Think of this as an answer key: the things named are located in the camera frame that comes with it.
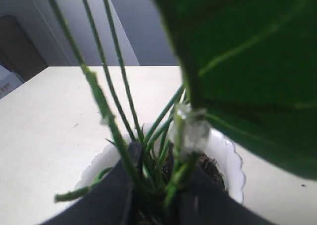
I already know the white scalloped flower pot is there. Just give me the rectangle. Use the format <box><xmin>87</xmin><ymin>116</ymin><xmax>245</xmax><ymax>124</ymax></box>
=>
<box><xmin>74</xmin><ymin>129</ymin><xmax>246</xmax><ymax>205</ymax></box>

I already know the red artificial anthurium flower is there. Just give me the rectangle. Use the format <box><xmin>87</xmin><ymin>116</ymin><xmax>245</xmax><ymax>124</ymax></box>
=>
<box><xmin>48</xmin><ymin>0</ymin><xmax>317</xmax><ymax>210</ymax></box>

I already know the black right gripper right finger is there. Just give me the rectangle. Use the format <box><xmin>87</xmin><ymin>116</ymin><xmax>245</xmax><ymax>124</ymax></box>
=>
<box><xmin>168</xmin><ymin>166</ymin><xmax>270</xmax><ymax>225</ymax></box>

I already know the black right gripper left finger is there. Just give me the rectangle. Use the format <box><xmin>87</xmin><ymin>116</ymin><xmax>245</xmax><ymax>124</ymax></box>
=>
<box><xmin>48</xmin><ymin>142</ymin><xmax>144</xmax><ymax>225</ymax></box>

